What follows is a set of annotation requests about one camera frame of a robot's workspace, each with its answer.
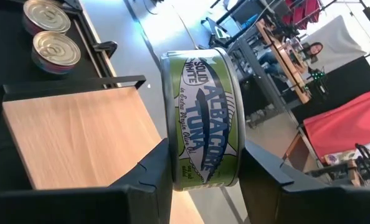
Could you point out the black panel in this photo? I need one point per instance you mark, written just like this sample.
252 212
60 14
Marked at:
344 84

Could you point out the blue partition screen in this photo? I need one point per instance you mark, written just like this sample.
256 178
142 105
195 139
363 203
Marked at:
250 20

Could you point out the white cloth backdrop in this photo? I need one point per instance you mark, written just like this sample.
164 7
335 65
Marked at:
337 37

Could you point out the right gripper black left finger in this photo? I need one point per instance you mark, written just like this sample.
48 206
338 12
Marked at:
147 199

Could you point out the black metal table frame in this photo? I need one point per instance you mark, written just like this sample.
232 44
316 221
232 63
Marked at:
107 46

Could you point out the green albacore tuna can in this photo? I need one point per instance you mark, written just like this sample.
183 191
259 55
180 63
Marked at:
203 124

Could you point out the robot arm with green light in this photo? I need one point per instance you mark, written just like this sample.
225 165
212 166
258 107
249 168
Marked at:
318 74

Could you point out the person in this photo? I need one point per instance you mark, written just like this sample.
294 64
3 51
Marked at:
314 49

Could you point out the red cloth banner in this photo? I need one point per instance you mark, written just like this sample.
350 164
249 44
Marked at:
344 124

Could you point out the wooden shelf with black legs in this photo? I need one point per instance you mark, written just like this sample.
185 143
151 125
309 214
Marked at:
79 133

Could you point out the low black robot arm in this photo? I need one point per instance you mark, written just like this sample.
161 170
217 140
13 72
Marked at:
364 161

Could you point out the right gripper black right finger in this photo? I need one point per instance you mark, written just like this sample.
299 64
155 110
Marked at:
259 193

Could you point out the wooden workbench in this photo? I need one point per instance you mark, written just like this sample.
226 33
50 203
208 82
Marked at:
284 59

